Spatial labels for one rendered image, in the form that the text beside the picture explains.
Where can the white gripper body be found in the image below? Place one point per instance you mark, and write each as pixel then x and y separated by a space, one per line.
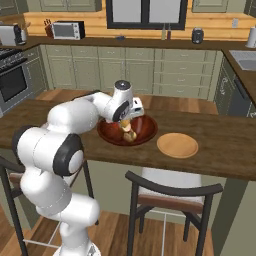
pixel 136 114

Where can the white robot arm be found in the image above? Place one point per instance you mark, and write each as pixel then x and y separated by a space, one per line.
pixel 63 120

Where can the tan bun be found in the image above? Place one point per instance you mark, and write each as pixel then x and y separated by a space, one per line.
pixel 125 124
pixel 130 135

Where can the dark red bowl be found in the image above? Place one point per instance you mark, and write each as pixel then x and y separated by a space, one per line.
pixel 146 128

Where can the round wooden plate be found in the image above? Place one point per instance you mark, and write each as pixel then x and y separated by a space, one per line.
pixel 177 145

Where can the green lower cupboard run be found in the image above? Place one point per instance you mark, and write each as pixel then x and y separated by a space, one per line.
pixel 133 71

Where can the small dark flat object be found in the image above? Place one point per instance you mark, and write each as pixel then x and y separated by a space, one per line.
pixel 120 38

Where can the black stool with white seat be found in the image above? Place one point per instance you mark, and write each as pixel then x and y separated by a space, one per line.
pixel 10 173
pixel 173 185

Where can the green glass bottle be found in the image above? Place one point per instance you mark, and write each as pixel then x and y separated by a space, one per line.
pixel 163 32

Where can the dark glass bottle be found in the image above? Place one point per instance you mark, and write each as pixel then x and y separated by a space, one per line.
pixel 169 32

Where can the black framed window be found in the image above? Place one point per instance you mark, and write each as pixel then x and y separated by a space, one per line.
pixel 146 13

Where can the dark dishwasher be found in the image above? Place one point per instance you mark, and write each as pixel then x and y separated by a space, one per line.
pixel 241 100

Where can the white toaster oven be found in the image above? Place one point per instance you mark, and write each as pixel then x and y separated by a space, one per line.
pixel 67 30

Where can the steel sink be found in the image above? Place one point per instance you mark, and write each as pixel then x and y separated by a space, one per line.
pixel 245 60

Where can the brown knife block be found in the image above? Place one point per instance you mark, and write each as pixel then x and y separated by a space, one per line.
pixel 48 30

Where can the black and steel oven range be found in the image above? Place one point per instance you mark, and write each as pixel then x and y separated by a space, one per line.
pixel 11 80

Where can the white paper towel roll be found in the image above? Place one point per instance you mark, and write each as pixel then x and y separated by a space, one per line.
pixel 251 37

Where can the silver toaster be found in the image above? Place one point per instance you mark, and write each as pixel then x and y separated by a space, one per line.
pixel 10 35

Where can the green wall cupboards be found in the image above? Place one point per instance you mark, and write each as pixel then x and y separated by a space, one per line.
pixel 66 5

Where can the green wall cupboard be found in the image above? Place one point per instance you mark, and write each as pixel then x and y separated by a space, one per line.
pixel 210 5

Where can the white wall socket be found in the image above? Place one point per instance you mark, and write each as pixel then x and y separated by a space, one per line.
pixel 235 22

